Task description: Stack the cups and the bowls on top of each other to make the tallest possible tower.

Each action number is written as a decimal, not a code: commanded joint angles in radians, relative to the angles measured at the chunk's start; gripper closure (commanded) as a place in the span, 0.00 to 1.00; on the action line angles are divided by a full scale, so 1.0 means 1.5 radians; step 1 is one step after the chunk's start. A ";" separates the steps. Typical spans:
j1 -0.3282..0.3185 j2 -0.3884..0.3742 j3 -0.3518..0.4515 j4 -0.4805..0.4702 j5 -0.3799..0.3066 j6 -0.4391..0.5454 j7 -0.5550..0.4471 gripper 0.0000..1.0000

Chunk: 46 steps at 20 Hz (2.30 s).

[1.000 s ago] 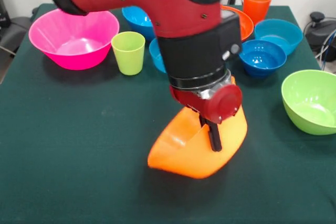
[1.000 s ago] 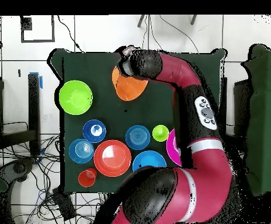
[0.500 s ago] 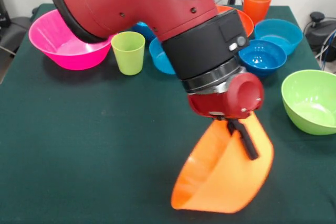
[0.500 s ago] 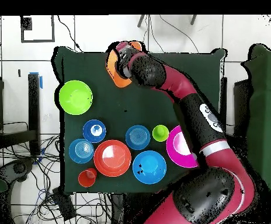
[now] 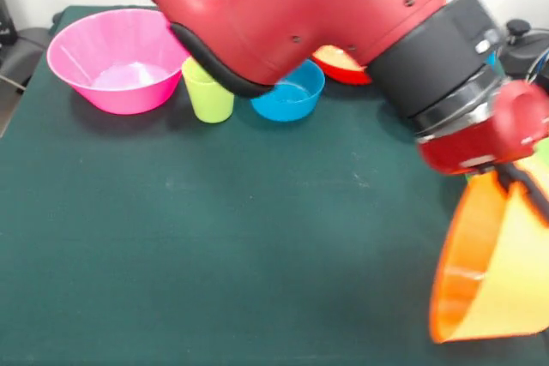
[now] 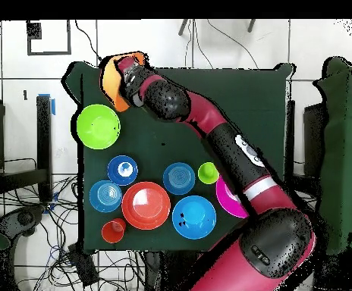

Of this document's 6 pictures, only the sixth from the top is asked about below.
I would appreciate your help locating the large light orange bowl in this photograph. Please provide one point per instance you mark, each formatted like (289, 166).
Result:
(112, 81)

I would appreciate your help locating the large pink bowl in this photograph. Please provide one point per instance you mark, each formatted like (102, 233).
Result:
(227, 203)

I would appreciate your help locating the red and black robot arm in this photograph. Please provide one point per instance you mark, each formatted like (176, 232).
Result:
(230, 266)

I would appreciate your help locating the grey tripod legs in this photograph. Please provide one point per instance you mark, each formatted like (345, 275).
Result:
(183, 28)

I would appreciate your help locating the light green bowl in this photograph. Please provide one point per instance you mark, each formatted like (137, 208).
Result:
(98, 126)

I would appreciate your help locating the dark green tablecloth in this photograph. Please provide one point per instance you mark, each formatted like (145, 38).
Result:
(170, 136)

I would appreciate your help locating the small dark blue bowl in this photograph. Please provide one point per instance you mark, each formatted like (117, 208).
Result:
(115, 175)

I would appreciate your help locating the small light blue bowl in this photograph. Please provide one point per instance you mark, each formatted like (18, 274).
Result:
(179, 178)
(105, 196)

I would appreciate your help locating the light green cup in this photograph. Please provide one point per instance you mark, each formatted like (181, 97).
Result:
(208, 172)

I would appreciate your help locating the shallow red-orange bowl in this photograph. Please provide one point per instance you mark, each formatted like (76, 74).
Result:
(145, 206)

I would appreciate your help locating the medium blue bowl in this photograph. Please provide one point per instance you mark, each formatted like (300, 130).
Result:
(194, 218)

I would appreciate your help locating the red-orange cup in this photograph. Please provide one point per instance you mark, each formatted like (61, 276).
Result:
(113, 232)

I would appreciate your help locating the black chair base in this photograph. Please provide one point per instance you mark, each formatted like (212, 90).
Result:
(24, 218)

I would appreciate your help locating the black power strip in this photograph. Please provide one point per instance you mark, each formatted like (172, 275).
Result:
(83, 266)

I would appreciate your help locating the black bench frame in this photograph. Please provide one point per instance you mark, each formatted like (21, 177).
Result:
(44, 136)

